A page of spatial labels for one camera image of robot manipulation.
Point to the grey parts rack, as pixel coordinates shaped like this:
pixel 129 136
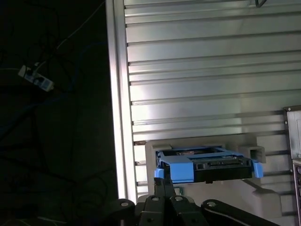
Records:
pixel 265 202

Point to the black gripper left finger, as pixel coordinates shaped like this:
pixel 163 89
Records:
pixel 152 212

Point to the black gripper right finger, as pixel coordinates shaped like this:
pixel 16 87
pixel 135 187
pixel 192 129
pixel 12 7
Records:
pixel 183 212

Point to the white power strip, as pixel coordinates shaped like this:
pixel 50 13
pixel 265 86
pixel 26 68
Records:
pixel 42 82

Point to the black open PC case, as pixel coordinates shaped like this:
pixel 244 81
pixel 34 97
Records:
pixel 295 131

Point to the hard disk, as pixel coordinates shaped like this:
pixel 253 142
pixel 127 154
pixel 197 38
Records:
pixel 183 169

